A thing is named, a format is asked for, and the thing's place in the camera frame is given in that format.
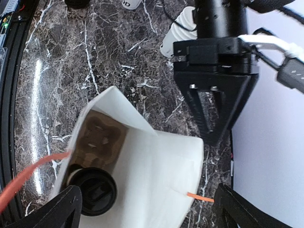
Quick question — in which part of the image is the single white paper cup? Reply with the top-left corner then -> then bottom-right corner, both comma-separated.
66,168 -> 82,186

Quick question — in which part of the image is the stack of white paper cups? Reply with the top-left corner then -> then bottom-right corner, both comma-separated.
160,6 -> 197,58

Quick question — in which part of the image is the single black cup lid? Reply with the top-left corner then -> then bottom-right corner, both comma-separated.
71,167 -> 117,217

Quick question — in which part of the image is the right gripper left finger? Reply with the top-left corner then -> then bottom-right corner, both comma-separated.
7,186 -> 82,228

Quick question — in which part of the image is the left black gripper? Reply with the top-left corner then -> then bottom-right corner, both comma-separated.
173,0 -> 259,145

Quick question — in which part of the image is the stack of black lids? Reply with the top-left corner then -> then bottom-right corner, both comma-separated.
64,0 -> 90,9

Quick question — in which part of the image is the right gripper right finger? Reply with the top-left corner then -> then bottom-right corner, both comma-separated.
214,183 -> 289,228

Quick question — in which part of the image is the white cup holding straws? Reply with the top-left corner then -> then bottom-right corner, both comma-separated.
122,0 -> 142,10

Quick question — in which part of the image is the white slotted cable duct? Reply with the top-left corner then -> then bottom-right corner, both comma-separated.
0,0 -> 19,17

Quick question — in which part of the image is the printed paper takeout bag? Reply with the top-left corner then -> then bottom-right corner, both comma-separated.
0,85 -> 214,228

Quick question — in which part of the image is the brown cardboard cup carrier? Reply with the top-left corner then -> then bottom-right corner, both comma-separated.
69,110 -> 128,169

